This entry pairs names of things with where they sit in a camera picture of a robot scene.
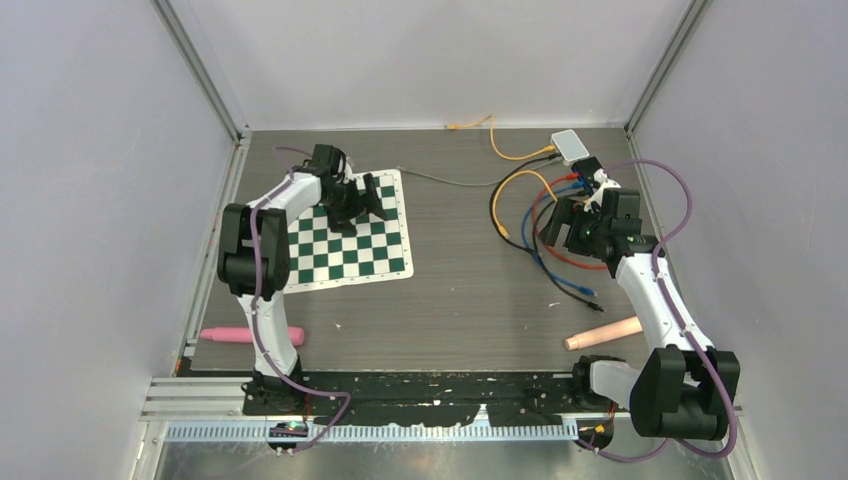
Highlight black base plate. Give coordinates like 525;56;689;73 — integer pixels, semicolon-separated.
241;371;611;427

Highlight grey thin cable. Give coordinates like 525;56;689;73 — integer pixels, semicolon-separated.
396;166;502;189

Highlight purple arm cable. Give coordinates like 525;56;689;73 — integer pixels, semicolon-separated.
576;158;739;464
248;146;352;454

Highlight yellow ethernet cable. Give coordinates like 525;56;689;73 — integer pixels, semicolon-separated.
491;170;553;239

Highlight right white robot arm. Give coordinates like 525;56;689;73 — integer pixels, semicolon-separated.
542;164;741;441

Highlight pink cylinder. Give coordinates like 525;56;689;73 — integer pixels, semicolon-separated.
199;327;306;347

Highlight green white chessboard mat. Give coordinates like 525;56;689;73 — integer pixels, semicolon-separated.
284;169;414;294

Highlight blue ethernet cable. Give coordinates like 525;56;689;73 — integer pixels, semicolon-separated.
520;182;597;297

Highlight beige cylinder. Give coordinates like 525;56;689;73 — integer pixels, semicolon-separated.
564;316;643;351

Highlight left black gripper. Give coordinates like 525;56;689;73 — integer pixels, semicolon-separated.
322;174;385;235

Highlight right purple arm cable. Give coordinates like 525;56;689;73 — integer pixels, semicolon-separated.
576;158;739;464

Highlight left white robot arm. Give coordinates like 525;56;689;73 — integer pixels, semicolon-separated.
217;144;386;414

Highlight yellow cable to router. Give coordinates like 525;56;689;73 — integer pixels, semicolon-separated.
445;115;556;162

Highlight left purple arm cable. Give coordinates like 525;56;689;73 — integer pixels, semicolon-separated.
248;146;352;454

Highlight slotted cable duct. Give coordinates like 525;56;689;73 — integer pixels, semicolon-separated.
164;419;579;443

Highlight black ethernet cable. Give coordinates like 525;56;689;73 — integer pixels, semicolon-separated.
489;155;605;313

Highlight white router box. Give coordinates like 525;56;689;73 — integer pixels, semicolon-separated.
550;129;590;167

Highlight black network switch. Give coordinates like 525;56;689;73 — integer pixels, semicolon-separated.
571;156;602;195

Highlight red ethernet cable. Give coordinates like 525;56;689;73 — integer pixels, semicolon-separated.
533;174;609;272

